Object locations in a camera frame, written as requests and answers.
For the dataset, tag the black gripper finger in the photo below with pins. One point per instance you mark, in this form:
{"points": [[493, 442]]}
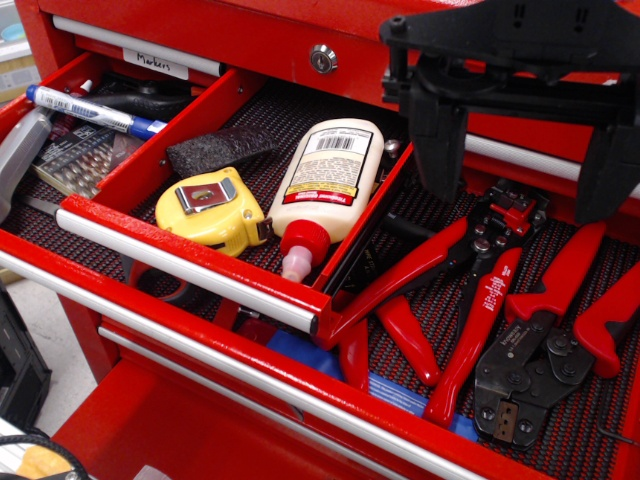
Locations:
{"points": [[609, 173], [437, 129]]}

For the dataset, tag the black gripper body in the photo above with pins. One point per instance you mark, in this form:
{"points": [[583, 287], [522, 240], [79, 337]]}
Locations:
{"points": [[552, 60]]}

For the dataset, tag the white markers label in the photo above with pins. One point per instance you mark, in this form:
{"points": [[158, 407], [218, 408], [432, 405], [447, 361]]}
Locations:
{"points": [[155, 63]]}

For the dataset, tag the white glue bottle red cap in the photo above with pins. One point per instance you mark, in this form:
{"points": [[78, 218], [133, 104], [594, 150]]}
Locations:
{"points": [[325, 190]]}

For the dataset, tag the red capped small marker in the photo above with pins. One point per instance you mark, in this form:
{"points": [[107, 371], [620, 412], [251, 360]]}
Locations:
{"points": [[82, 89]]}

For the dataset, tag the black red handled scissors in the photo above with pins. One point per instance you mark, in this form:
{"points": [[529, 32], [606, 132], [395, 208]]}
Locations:
{"points": [[157, 283]]}

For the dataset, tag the blue paper package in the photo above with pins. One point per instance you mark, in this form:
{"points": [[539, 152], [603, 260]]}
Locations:
{"points": [[307, 353]]}

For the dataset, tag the black handled tool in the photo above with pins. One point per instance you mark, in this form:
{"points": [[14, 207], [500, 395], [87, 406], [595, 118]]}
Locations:
{"points": [[152, 99]]}

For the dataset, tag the red handled crimping tool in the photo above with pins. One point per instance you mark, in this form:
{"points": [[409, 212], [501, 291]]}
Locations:
{"points": [[534, 364]]}

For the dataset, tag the black plastic crate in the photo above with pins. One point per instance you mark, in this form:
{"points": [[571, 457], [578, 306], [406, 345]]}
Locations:
{"points": [[25, 377]]}

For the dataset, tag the grey silver tool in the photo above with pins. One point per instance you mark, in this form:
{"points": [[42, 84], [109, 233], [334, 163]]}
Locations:
{"points": [[19, 149]]}

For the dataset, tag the red tool chest cabinet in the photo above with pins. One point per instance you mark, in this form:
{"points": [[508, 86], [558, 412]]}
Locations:
{"points": [[272, 39]]}

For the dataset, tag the blue white marker pen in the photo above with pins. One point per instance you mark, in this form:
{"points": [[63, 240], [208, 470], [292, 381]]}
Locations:
{"points": [[139, 127]]}

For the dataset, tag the red handled pliers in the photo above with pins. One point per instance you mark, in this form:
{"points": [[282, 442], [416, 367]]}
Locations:
{"points": [[404, 329]]}

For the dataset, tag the red wide lower drawer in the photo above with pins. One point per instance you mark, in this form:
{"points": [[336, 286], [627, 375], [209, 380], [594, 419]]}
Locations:
{"points": [[435, 340]]}

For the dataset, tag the red handled wire stripper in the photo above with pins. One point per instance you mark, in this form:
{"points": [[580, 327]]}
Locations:
{"points": [[478, 254]]}

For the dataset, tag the drill bit set case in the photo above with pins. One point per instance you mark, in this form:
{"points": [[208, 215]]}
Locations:
{"points": [[77, 162]]}

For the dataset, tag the red small upper drawer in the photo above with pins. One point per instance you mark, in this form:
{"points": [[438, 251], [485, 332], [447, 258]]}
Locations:
{"points": [[262, 192]]}

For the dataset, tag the black sanding block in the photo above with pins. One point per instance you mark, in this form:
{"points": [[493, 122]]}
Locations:
{"points": [[214, 151]]}

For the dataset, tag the yellow tape measure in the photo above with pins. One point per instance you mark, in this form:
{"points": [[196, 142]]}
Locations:
{"points": [[216, 210]]}

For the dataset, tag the silver round key lock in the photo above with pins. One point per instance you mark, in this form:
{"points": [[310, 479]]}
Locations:
{"points": [[323, 59]]}

